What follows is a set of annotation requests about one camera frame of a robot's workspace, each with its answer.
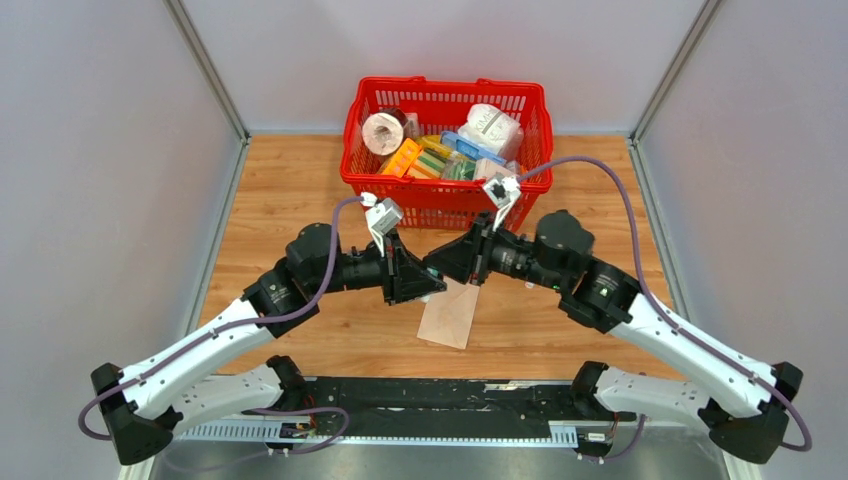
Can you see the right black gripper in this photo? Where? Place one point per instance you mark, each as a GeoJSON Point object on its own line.
{"type": "Point", "coordinates": [468, 256]}

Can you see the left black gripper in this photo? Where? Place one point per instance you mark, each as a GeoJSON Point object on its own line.
{"type": "Point", "coordinates": [404, 277]}

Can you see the cream paper envelope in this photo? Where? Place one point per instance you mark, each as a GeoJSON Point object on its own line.
{"type": "Point", "coordinates": [448, 316]}

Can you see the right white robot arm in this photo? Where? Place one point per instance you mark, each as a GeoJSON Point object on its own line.
{"type": "Point", "coordinates": [739, 402]}

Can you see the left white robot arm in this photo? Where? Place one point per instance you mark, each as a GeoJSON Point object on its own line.
{"type": "Point", "coordinates": [145, 405]}

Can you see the white small box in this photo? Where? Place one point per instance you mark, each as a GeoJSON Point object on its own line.
{"type": "Point", "coordinates": [486, 168]}

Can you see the green yellow sponge pack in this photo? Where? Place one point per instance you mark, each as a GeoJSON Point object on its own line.
{"type": "Point", "coordinates": [428, 165]}

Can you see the orange plastic box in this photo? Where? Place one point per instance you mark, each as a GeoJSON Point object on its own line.
{"type": "Point", "coordinates": [401, 160]}

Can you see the red plastic shopping basket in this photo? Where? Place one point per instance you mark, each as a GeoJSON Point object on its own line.
{"type": "Point", "coordinates": [440, 106]}

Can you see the blue plastic package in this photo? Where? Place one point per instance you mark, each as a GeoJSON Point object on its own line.
{"type": "Point", "coordinates": [468, 148]}

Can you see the wrapped white tissue pack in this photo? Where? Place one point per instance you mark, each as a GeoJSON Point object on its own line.
{"type": "Point", "coordinates": [492, 129]}

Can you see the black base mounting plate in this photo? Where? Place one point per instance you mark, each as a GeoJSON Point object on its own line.
{"type": "Point", "coordinates": [443, 408]}

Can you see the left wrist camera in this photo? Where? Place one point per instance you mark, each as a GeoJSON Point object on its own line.
{"type": "Point", "coordinates": [382, 215]}

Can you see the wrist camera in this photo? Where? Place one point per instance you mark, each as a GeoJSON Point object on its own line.
{"type": "Point", "coordinates": [382, 215]}
{"type": "Point", "coordinates": [504, 193]}

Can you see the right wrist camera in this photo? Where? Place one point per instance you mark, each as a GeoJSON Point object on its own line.
{"type": "Point", "coordinates": [504, 193]}

